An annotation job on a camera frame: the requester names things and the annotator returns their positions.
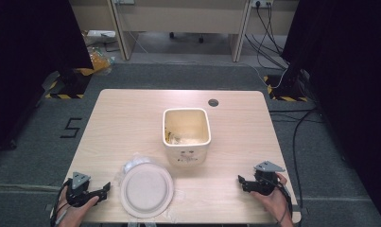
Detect clear plastic bag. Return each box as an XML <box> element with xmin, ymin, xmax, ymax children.
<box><xmin>113</xmin><ymin>152</ymin><xmax>187</xmax><ymax>223</ymax></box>

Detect white power strip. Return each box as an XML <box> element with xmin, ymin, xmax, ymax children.
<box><xmin>251</xmin><ymin>0</ymin><xmax>275</xmax><ymax>9</ymax></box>

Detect person's right hand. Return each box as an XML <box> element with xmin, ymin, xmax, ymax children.
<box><xmin>250</xmin><ymin>172</ymin><xmax>295</xmax><ymax>227</ymax></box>

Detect white flat box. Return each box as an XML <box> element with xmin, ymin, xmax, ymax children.
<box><xmin>86</xmin><ymin>29</ymin><xmax>117</xmax><ymax>40</ymax></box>

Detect black curtain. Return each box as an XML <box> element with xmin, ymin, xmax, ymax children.
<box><xmin>0</xmin><ymin>0</ymin><xmax>95</xmax><ymax>159</ymax></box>
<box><xmin>280</xmin><ymin>0</ymin><xmax>381</xmax><ymax>227</ymax></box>

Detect black power cables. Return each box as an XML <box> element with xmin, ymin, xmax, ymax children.
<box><xmin>244</xmin><ymin>2</ymin><xmax>289</xmax><ymax>71</ymax></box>

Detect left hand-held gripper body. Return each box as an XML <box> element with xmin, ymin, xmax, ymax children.
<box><xmin>64</xmin><ymin>171</ymin><xmax>101</xmax><ymax>208</ymax></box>

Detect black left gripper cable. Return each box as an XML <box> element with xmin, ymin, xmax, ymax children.
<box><xmin>49</xmin><ymin>180</ymin><xmax>73</xmax><ymax>227</ymax></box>

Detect stand base with hazard tape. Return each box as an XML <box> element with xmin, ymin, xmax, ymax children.
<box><xmin>43</xmin><ymin>68</ymin><xmax>94</xmax><ymax>100</ymax></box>
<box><xmin>263</xmin><ymin>69</ymin><xmax>309</xmax><ymax>103</ymax></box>

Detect beige paper plate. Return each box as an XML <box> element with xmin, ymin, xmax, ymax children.
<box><xmin>119</xmin><ymin>162</ymin><xmax>175</xmax><ymax>219</ymax></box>

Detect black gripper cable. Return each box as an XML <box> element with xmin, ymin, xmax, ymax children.
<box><xmin>49</xmin><ymin>180</ymin><xmax>73</xmax><ymax>227</ymax></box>
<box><xmin>267</xmin><ymin>176</ymin><xmax>295</xmax><ymax>225</ymax></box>

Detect person's left hand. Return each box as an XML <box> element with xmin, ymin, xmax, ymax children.
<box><xmin>57</xmin><ymin>188</ymin><xmax>101</xmax><ymax>227</ymax></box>

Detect black floor cable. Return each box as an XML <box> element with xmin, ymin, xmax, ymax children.
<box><xmin>268</xmin><ymin>106</ymin><xmax>320</xmax><ymax>211</ymax></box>

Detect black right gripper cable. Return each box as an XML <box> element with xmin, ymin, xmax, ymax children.
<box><xmin>267</xmin><ymin>176</ymin><xmax>295</xmax><ymax>225</ymax></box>

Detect yellow plastic bag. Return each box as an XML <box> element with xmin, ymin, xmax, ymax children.
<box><xmin>76</xmin><ymin>46</ymin><xmax>116</xmax><ymax>78</ymax></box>

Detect cream square waste bin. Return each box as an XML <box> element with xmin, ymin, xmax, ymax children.
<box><xmin>162</xmin><ymin>107</ymin><xmax>213</xmax><ymax>167</ymax></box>

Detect beige office desk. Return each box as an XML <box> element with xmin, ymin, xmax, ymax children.
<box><xmin>68</xmin><ymin>0</ymin><xmax>301</xmax><ymax>63</ymax></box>

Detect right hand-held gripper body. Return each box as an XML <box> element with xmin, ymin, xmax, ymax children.
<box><xmin>253</xmin><ymin>160</ymin><xmax>286</xmax><ymax>197</ymax></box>

